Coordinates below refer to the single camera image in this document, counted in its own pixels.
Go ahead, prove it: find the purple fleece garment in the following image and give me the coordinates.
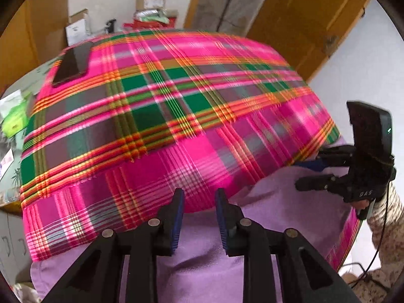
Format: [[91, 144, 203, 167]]
[[29, 135, 358, 303]]

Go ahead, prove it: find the person's right hand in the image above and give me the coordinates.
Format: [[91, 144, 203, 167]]
[[350, 200, 370, 221]]

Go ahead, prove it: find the grey drawer cabinet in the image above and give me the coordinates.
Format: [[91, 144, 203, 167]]
[[0, 211, 32, 285]]

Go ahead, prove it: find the wooden door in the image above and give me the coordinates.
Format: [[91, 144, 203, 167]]
[[246, 0, 370, 81]]

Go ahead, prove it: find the patterned side table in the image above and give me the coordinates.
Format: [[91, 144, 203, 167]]
[[0, 59, 58, 209]]

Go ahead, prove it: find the pink plaid bed sheet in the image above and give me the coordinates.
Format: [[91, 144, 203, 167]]
[[20, 29, 342, 262]]

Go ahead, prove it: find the grey door curtain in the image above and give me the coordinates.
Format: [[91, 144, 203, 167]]
[[184, 0, 264, 36]]

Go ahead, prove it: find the green tissue pack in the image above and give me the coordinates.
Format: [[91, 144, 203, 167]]
[[1, 90, 30, 138]]

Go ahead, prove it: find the black smartphone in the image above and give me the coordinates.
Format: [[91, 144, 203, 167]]
[[52, 41, 94, 88]]

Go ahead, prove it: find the wooden wardrobe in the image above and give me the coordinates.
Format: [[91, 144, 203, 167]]
[[1, 0, 68, 92]]

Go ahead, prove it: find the white cardboard box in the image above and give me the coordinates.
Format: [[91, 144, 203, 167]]
[[65, 8, 91, 46]]

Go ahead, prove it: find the black spray bottle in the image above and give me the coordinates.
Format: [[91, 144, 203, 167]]
[[105, 18, 116, 34]]

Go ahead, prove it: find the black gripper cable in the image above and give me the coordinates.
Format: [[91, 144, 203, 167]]
[[339, 182, 392, 289]]

